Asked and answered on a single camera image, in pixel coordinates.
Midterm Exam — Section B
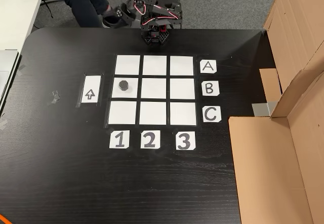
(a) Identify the white paper grid square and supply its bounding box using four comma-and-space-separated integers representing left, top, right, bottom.
141, 78, 167, 99
115, 55, 141, 76
111, 78, 139, 99
142, 55, 167, 76
108, 101, 137, 125
170, 78, 196, 99
139, 101, 167, 125
170, 101, 197, 125
170, 55, 194, 76

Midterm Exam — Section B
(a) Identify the white arrow paper sheet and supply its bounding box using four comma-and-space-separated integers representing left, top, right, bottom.
80, 75, 101, 104

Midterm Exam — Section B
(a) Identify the paper sheet letter A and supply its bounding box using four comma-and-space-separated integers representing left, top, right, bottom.
199, 59, 217, 74

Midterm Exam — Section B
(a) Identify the white desk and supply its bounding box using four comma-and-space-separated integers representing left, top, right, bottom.
0, 0, 49, 55

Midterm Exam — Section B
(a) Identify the crumpled grey tape piece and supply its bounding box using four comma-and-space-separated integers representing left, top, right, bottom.
47, 90, 61, 105

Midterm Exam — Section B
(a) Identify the paper sheet letter B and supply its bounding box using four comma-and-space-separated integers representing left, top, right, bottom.
201, 81, 220, 97

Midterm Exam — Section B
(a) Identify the paper sheet number 2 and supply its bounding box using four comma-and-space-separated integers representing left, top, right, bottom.
140, 130, 161, 149

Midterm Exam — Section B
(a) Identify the paper sheet number 3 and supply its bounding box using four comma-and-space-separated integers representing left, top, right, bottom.
175, 131, 196, 151

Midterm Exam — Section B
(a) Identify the paper sheet letter C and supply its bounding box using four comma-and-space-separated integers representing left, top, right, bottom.
202, 106, 222, 123

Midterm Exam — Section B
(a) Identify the paper sheet number 1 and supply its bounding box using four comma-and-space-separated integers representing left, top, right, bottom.
109, 130, 131, 149

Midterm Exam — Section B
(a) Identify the large brown cardboard box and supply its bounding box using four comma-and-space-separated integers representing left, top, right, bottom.
228, 0, 324, 224

